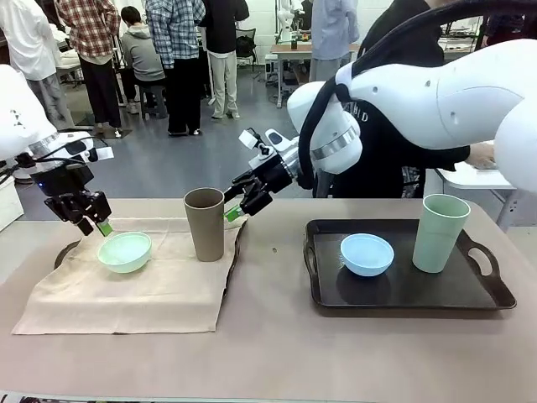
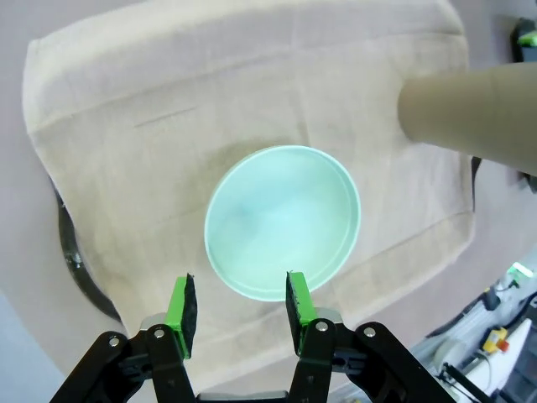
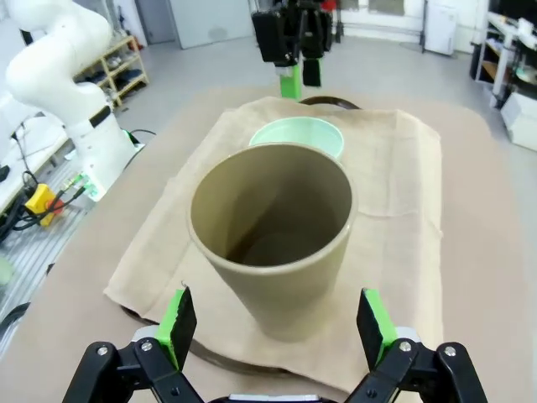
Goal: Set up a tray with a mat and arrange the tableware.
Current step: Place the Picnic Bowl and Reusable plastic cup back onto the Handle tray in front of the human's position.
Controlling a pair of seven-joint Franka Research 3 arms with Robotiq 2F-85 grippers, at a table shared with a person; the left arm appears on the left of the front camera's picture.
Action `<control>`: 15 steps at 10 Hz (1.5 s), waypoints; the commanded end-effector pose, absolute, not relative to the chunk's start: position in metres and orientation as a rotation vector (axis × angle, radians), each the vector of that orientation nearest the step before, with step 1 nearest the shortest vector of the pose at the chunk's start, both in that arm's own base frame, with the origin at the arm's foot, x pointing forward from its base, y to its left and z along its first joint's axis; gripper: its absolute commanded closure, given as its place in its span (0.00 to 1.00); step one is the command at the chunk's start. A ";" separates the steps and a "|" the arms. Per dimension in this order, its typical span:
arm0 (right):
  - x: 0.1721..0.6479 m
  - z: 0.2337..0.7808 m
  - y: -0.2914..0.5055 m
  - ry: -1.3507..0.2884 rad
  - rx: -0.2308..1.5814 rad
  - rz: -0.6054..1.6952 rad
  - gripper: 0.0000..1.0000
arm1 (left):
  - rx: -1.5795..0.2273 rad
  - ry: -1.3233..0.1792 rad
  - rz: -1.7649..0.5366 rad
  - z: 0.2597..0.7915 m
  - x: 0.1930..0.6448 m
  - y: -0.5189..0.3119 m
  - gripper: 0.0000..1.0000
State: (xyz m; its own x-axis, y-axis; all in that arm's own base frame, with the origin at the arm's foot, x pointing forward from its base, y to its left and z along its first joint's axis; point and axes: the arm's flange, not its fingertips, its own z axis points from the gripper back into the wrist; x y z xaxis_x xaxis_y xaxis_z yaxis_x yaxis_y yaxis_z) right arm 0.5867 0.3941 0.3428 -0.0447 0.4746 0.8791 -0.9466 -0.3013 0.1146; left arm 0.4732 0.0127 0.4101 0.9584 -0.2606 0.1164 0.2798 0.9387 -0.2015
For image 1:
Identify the wooden background table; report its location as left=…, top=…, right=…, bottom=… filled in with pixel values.
left=268, top=39, right=362, bottom=107

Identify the tall brown cup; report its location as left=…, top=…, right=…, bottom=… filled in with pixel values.
left=183, top=187, right=226, bottom=263

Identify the light green bowl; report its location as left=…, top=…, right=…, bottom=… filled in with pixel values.
left=97, top=231, right=153, bottom=275

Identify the collaborator bare hand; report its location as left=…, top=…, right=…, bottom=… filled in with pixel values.
left=464, top=141, right=497, bottom=170

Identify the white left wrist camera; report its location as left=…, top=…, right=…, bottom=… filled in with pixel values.
left=86, top=145, right=115, bottom=164

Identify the light blue bowl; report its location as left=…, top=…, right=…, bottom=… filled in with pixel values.
left=340, top=233, right=395, bottom=277

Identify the tall light green cup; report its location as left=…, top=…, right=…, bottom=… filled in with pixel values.
left=412, top=194, right=472, bottom=275

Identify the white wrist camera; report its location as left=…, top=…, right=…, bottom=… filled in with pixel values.
left=237, top=128, right=263, bottom=151
left=86, top=145, right=115, bottom=164

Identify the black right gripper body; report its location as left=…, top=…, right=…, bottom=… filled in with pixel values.
left=249, top=151, right=300, bottom=195

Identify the person in black hoodie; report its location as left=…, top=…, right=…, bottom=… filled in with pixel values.
left=331, top=0, right=471, bottom=199

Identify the seated person in grey hoodie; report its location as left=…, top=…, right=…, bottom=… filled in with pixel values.
left=119, top=6, right=168, bottom=115

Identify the white box cabinet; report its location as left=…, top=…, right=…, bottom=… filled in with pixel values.
left=0, top=179, right=25, bottom=233

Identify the person in red plaid shirt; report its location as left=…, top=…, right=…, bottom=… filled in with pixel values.
left=56, top=0, right=123, bottom=139

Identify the person in light blue shirt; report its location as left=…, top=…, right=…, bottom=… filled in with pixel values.
left=309, top=0, right=362, bottom=84

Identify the white side table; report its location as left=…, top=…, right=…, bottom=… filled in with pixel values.
left=434, top=160, right=537, bottom=230

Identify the dark round stool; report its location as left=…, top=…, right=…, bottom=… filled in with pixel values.
left=139, top=82, right=168, bottom=119

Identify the person in white shirt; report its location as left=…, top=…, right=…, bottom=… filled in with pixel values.
left=0, top=0, right=75, bottom=131

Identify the beige cloth mat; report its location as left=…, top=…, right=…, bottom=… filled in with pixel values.
left=11, top=217, right=249, bottom=336

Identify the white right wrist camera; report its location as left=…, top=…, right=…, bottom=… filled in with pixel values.
left=237, top=128, right=263, bottom=151

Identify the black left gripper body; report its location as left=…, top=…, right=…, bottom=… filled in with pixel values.
left=32, top=163, right=94, bottom=202

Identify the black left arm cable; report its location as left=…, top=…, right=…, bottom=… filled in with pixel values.
left=0, top=153, right=85, bottom=186

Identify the person in black top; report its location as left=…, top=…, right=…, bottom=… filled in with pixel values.
left=199, top=0, right=252, bottom=121

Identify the black office chair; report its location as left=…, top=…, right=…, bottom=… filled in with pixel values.
left=234, top=27, right=258, bottom=73

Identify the person in blue plaid shirt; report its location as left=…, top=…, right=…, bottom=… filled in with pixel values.
left=144, top=0, right=207, bottom=138

